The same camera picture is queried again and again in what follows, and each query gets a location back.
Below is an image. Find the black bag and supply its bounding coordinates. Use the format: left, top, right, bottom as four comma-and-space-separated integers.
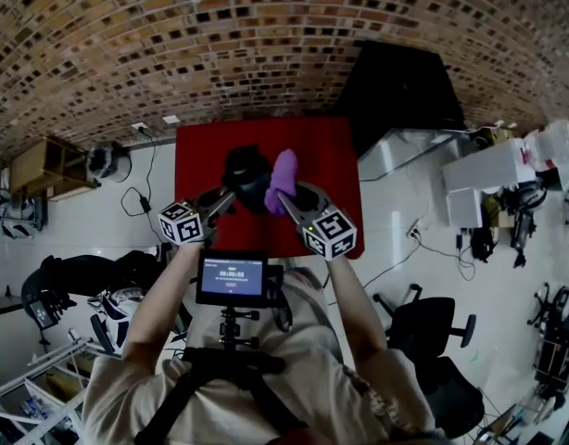
469, 227, 497, 263

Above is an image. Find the white metal rack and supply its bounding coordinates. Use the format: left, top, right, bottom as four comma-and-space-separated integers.
0, 338, 100, 445

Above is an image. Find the small lit monitor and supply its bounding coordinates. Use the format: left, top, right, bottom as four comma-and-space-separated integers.
27, 299, 58, 329

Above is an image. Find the table with red tablecloth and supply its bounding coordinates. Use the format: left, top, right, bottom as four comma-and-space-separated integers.
174, 116, 365, 261

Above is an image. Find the person's left forearm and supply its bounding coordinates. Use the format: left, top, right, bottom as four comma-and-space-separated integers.
121, 243, 205, 365

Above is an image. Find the wooden shelf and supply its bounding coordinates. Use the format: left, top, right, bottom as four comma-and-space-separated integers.
8, 135, 100, 202

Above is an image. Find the black floor cable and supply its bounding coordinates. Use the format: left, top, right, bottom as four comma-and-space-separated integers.
362, 229, 478, 289

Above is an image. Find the black pot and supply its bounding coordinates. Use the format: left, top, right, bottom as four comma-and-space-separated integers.
221, 144, 274, 213

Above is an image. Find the white and black backpack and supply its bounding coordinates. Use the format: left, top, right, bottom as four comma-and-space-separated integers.
87, 285, 146, 356

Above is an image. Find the black power adapter cable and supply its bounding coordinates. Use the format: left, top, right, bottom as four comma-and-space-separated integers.
120, 127, 158, 240

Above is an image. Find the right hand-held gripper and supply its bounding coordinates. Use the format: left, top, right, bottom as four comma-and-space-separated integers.
277, 182, 359, 262

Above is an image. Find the white trash bin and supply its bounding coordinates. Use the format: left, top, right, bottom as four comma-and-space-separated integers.
87, 141, 133, 184

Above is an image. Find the black table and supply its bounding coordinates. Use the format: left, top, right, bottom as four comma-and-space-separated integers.
20, 250, 163, 305

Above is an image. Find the person's beige shirt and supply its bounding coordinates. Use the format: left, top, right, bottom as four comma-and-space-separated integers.
80, 266, 448, 445

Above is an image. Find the black chest harness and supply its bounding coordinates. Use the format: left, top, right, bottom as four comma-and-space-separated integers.
133, 346, 309, 445

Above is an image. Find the white desk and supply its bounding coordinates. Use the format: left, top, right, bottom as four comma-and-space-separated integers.
441, 136, 538, 229

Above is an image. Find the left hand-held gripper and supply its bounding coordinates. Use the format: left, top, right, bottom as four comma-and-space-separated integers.
157, 186, 237, 247

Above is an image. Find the purple cloth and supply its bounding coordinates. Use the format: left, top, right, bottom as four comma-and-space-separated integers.
264, 148, 300, 219

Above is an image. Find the black equipment cart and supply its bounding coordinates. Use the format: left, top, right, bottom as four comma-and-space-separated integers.
527, 283, 569, 393

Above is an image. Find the person's right forearm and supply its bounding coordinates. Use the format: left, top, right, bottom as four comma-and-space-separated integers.
328, 252, 390, 365

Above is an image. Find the black stand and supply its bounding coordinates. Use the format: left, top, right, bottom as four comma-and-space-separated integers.
509, 192, 545, 268

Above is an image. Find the metal cart with white gear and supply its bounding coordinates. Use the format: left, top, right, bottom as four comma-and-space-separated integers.
0, 158, 49, 240

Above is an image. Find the black cabinet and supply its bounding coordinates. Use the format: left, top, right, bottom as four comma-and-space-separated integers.
335, 39, 466, 157

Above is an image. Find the black chest monitor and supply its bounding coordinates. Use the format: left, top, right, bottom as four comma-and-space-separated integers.
195, 249, 270, 309

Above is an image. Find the black office chair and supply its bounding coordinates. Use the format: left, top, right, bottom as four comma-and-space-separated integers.
89, 243, 193, 356
372, 283, 486, 439

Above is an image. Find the clear plastic container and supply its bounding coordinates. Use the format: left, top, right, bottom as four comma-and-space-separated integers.
537, 118, 569, 189

